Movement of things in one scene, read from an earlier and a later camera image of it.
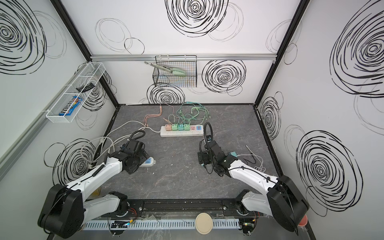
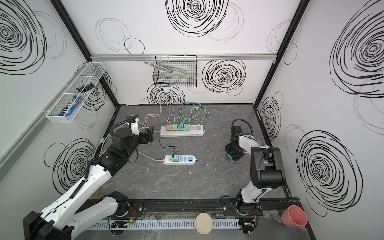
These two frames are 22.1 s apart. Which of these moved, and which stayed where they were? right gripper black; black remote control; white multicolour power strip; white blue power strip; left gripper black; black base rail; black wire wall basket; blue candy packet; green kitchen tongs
Moved: right gripper black; white blue power strip; left gripper black
Stayed: black wire wall basket; blue candy packet; white multicolour power strip; green kitchen tongs; black base rail; black remote control
